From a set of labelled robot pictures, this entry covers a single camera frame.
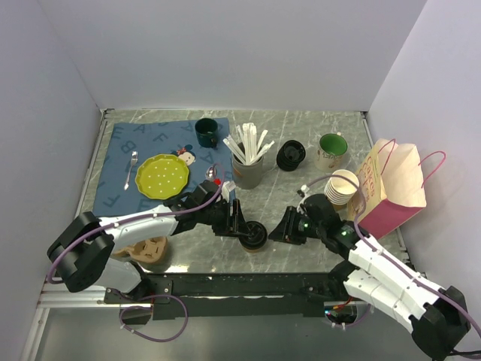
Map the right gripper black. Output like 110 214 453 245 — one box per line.
268 205 325 245

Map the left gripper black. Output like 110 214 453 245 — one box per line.
198 199 250 238

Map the black plastic cup lid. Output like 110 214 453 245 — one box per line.
239 221 268 247

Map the brown paper coffee cup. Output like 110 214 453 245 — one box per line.
242 245 264 253

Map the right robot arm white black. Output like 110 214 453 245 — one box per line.
268 194 472 360

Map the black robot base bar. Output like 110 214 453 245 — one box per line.
104 272 349 320

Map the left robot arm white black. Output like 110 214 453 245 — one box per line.
47 180 253 302

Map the silver spoon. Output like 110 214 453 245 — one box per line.
205 165 216 181

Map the stack of paper cups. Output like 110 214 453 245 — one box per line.
324 169 359 211

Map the stack of black lids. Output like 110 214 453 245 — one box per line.
276 140 306 171

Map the brown cardboard cup carrier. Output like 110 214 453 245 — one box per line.
112 236 168 265

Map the cartoon mouse coaster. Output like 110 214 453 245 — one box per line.
171 144 196 166

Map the yellow dotted plate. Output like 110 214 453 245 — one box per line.
135 154 189 200

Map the green inside ceramic mug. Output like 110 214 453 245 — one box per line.
315 132 348 172

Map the dark teal mug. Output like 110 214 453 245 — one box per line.
195 118 218 149

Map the pink paper gift bag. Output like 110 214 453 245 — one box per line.
347 138 430 239

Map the silver fork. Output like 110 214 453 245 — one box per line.
123 151 138 191

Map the blue alphabet placemat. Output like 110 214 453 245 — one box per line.
92 118 233 217

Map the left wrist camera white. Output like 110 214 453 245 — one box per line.
221 180 236 202

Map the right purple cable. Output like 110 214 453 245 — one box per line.
304 174 481 354

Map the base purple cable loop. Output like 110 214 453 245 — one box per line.
119 293 189 343

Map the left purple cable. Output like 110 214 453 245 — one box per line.
46 162 226 284

